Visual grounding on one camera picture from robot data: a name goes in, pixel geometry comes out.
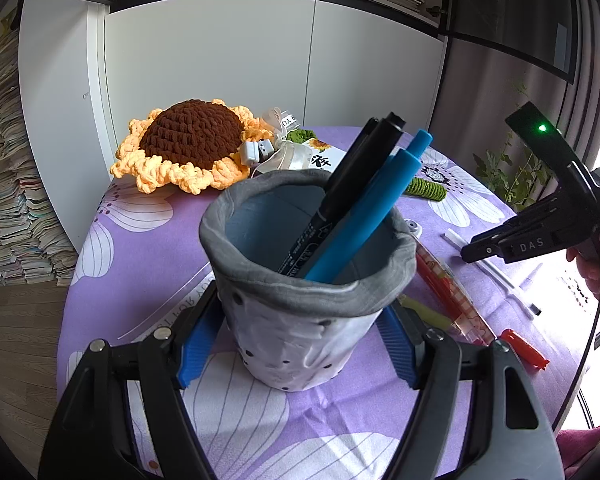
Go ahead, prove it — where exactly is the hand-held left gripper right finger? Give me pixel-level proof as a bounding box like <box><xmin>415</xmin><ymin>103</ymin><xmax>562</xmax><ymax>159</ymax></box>
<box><xmin>377</xmin><ymin>300</ymin><xmax>566</xmax><ymax>480</ymax></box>

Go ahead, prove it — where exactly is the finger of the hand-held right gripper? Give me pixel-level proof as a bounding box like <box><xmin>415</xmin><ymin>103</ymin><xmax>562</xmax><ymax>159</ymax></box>
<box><xmin>461</xmin><ymin>185</ymin><xmax>588</xmax><ymax>264</ymax></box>

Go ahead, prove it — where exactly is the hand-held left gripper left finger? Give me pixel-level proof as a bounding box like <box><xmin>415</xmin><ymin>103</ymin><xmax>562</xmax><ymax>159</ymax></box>
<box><xmin>37</xmin><ymin>285</ymin><xmax>226</xmax><ymax>480</ymax></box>

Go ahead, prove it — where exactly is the yellow-green highlighter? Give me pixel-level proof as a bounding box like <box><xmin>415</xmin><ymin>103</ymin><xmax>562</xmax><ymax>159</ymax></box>
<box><xmin>397</xmin><ymin>294</ymin><xmax>461</xmax><ymax>333</ymax></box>

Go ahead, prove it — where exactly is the frosted translucent pen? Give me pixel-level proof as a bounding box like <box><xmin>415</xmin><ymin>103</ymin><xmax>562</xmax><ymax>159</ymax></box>
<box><xmin>445</xmin><ymin>229</ymin><xmax>542</xmax><ymax>318</ymax></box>

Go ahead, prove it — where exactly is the red checked pen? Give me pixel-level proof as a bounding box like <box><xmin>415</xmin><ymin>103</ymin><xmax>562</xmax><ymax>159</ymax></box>
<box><xmin>415</xmin><ymin>247</ymin><xmax>496</xmax><ymax>346</ymax></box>

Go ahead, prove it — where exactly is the grey fabric pen holder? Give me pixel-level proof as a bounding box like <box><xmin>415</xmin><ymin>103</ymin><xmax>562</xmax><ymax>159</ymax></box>
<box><xmin>199</xmin><ymin>169</ymin><xmax>418</xmax><ymax>392</ymax></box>

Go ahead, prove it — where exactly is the person's right hand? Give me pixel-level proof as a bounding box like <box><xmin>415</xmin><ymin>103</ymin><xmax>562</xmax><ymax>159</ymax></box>
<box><xmin>566</xmin><ymin>247</ymin><xmax>600</xmax><ymax>311</ymax></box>

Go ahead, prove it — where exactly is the green potted plant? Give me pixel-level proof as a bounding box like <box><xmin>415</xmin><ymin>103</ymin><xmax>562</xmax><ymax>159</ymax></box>
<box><xmin>472</xmin><ymin>80</ymin><xmax>551</xmax><ymax>211</ymax></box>

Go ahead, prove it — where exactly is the grey curtain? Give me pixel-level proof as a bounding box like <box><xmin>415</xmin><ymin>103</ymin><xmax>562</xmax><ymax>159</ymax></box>
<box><xmin>555</xmin><ymin>0</ymin><xmax>600</xmax><ymax>171</ymax></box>

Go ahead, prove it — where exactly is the purple floral tablecloth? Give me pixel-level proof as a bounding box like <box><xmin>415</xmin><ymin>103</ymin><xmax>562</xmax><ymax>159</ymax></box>
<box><xmin>55</xmin><ymin>125</ymin><xmax>588</xmax><ymax>480</ymax></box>

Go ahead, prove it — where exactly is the green crochet strip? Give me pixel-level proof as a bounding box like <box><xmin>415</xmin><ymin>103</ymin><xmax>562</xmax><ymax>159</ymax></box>
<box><xmin>405</xmin><ymin>177</ymin><xmax>447</xmax><ymax>201</ymax></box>

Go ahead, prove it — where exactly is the wide black framed glass door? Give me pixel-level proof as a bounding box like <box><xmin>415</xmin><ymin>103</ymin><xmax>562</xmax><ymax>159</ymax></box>
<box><xmin>440</xmin><ymin>0</ymin><xmax>581</xmax><ymax>86</ymax></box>

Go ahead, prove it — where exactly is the black labelled marker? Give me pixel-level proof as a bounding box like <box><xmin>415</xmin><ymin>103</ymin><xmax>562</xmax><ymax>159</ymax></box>
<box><xmin>277</xmin><ymin>111</ymin><xmax>407</xmax><ymax>276</ymax></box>

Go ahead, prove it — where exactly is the white grey charger plug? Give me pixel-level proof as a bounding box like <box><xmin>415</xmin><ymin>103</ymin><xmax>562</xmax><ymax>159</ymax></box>
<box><xmin>239</xmin><ymin>139</ymin><xmax>276</xmax><ymax>166</ymax></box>

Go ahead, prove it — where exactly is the printed white card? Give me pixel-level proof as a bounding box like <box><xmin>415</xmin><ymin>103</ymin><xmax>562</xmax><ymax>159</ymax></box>
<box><xmin>300</xmin><ymin>140</ymin><xmax>348</xmax><ymax>173</ymax></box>

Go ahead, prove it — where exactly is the crochet sunflower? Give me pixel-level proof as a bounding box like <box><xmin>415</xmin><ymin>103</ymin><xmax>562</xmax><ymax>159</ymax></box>
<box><xmin>110</xmin><ymin>100</ymin><xmax>273</xmax><ymax>196</ymax></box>

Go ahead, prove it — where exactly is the person's pink clothed leg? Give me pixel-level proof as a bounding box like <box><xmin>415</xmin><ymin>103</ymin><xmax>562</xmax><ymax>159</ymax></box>
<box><xmin>555</xmin><ymin>420</ymin><xmax>600</xmax><ymax>480</ymax></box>

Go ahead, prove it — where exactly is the tall pile of worn books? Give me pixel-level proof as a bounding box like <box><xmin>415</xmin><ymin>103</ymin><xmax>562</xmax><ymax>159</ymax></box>
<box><xmin>0</xmin><ymin>30</ymin><xmax>78</xmax><ymax>288</ymax></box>

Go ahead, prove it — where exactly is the white cabinet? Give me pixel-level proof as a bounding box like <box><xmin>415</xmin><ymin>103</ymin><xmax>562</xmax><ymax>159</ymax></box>
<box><xmin>17</xmin><ymin>0</ymin><xmax>451</xmax><ymax>256</ymax></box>

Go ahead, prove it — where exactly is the black cable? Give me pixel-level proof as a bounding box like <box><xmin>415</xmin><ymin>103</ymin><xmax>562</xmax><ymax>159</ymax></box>
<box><xmin>550</xmin><ymin>220</ymin><xmax>600</xmax><ymax>433</ymax></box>

